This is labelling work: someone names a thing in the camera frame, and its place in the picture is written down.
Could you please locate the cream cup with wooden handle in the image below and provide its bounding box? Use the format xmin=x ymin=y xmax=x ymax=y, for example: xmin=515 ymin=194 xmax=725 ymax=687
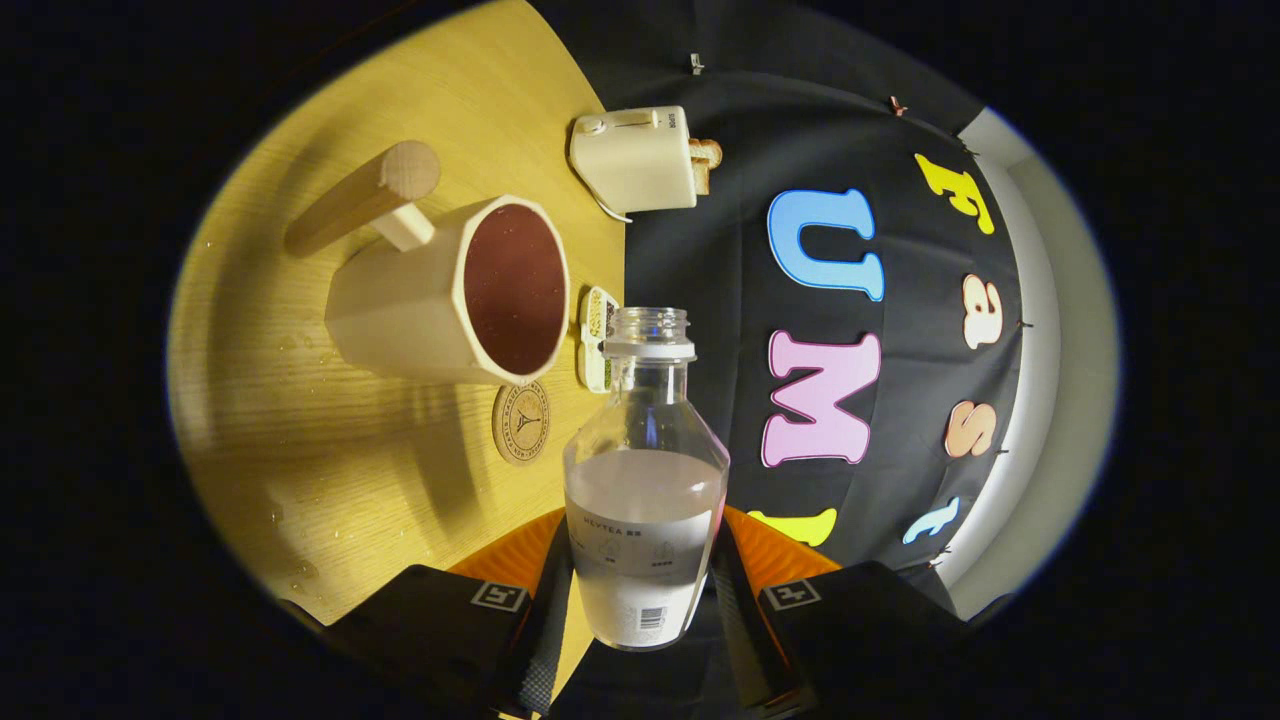
xmin=283 ymin=140 xmax=571 ymax=388

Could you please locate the wooden table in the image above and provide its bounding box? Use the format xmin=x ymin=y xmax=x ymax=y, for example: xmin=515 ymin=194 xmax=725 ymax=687
xmin=168 ymin=0 xmax=627 ymax=716

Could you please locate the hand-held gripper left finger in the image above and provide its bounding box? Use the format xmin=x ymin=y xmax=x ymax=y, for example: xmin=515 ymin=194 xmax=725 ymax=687
xmin=320 ymin=508 xmax=579 ymax=720

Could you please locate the round wooden coaster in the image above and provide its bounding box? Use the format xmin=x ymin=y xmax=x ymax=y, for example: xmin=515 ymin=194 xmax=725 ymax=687
xmin=491 ymin=380 xmax=551 ymax=466

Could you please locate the black backdrop cloth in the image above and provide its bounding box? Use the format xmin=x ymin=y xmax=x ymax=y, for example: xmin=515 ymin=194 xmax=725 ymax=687
xmin=528 ymin=0 xmax=1031 ymax=720

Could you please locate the clear plastic juice bottle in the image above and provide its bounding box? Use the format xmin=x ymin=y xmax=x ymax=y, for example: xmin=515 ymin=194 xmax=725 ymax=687
xmin=563 ymin=306 xmax=731 ymax=651

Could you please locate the cream toaster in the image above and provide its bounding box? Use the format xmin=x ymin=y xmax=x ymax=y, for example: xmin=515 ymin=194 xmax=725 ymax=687
xmin=568 ymin=105 xmax=699 ymax=213

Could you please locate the white divided condiment dish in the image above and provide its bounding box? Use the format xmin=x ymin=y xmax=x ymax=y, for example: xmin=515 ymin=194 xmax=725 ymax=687
xmin=578 ymin=286 xmax=621 ymax=394

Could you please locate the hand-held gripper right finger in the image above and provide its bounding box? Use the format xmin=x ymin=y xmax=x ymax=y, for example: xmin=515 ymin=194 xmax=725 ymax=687
xmin=705 ymin=505 xmax=969 ymax=720

